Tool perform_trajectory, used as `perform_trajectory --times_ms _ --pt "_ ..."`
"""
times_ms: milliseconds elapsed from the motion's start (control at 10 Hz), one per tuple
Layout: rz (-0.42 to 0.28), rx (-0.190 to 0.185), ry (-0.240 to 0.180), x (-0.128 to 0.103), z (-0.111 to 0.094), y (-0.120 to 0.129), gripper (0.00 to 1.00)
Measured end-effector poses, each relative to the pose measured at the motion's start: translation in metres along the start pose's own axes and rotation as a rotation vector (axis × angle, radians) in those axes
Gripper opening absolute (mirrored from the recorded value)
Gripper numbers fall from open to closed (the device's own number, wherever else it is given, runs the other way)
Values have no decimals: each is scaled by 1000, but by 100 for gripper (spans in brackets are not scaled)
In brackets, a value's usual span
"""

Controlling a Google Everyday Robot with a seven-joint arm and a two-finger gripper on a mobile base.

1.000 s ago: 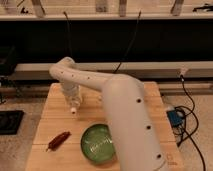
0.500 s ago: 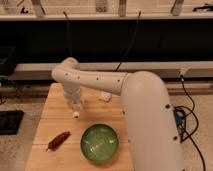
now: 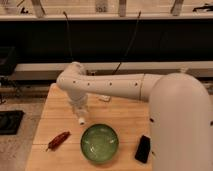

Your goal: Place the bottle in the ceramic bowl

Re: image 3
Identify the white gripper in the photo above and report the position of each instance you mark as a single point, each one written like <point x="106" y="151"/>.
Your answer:
<point x="79" y="104"/>

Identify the white plastic bottle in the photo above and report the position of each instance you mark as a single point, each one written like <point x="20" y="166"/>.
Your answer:
<point x="81" y="119"/>

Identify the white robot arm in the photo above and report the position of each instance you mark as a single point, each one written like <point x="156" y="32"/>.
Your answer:
<point x="180" y="110"/>

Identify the green ceramic bowl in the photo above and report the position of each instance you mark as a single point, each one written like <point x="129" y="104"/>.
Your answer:
<point x="99" y="143"/>

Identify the small white object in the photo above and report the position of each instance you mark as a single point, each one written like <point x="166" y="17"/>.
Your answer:
<point x="104" y="98"/>

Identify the red chili pepper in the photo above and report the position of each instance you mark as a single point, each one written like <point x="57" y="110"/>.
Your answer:
<point x="58" y="140"/>

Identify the black floor mat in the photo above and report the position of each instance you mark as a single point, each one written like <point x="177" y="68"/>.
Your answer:
<point x="10" y="121"/>

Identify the black rectangular block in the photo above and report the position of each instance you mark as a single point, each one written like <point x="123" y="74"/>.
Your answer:
<point x="143" y="149"/>

